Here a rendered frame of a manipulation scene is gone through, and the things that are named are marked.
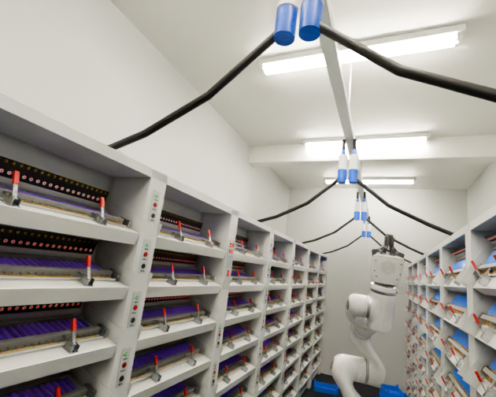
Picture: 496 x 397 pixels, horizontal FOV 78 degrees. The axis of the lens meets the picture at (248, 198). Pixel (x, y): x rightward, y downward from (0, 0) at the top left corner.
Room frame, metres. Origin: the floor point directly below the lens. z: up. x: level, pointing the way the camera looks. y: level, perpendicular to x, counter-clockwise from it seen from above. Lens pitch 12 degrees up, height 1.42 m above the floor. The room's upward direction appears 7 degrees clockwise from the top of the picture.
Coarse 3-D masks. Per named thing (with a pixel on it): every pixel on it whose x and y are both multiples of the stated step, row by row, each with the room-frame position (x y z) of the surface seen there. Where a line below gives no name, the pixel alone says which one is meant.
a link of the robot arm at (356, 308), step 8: (352, 296) 1.11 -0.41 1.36; (360, 296) 1.11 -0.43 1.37; (352, 304) 1.10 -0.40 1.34; (360, 304) 1.09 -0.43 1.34; (352, 312) 1.11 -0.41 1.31; (360, 312) 1.10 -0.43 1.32; (352, 320) 1.18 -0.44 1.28; (360, 320) 1.21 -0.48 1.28; (360, 328) 1.30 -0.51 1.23; (368, 328) 1.23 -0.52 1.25; (368, 336) 1.34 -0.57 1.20
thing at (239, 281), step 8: (232, 264) 2.24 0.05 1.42; (240, 264) 2.36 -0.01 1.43; (232, 272) 2.23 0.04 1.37; (240, 272) 2.36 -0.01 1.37; (248, 272) 2.46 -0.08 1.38; (232, 280) 2.00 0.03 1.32; (240, 280) 2.01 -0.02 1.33; (248, 280) 2.28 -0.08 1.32; (256, 280) 2.41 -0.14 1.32; (264, 280) 2.40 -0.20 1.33; (232, 288) 1.91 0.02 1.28; (240, 288) 2.01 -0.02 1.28; (248, 288) 2.13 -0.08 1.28; (256, 288) 2.27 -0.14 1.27
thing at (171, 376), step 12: (192, 336) 1.82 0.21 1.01; (204, 348) 1.78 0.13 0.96; (180, 360) 1.62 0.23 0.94; (204, 360) 1.72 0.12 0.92; (168, 372) 1.48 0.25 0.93; (180, 372) 1.52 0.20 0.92; (192, 372) 1.61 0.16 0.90; (132, 384) 1.29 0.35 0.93; (144, 384) 1.32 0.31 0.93; (156, 384) 1.36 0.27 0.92; (168, 384) 1.45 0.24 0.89; (132, 396) 1.24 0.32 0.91; (144, 396) 1.32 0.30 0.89
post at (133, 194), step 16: (160, 176) 1.17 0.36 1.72; (112, 192) 1.20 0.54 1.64; (128, 192) 1.17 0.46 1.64; (144, 192) 1.13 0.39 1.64; (128, 208) 1.16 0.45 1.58; (144, 208) 1.13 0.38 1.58; (160, 208) 1.20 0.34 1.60; (144, 224) 1.14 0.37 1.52; (96, 256) 1.21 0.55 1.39; (112, 256) 1.17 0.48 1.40; (128, 256) 1.14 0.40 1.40; (128, 288) 1.13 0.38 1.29; (144, 288) 1.20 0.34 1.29; (96, 304) 1.18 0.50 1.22; (112, 304) 1.15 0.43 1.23; (128, 304) 1.14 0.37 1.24; (112, 320) 1.15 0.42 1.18; (128, 336) 1.17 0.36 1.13; (96, 368) 1.16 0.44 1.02; (112, 368) 1.13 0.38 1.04; (128, 368) 1.20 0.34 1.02; (112, 384) 1.14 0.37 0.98; (128, 384) 1.21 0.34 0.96
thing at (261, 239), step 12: (252, 240) 2.46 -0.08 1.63; (264, 240) 2.42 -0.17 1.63; (252, 264) 2.45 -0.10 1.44; (264, 276) 2.40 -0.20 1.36; (264, 288) 2.40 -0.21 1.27; (264, 300) 2.42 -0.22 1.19; (264, 312) 2.44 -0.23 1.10; (252, 324) 2.43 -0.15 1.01; (264, 324) 2.47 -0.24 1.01; (252, 348) 2.42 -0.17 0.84; (252, 384) 2.40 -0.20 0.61
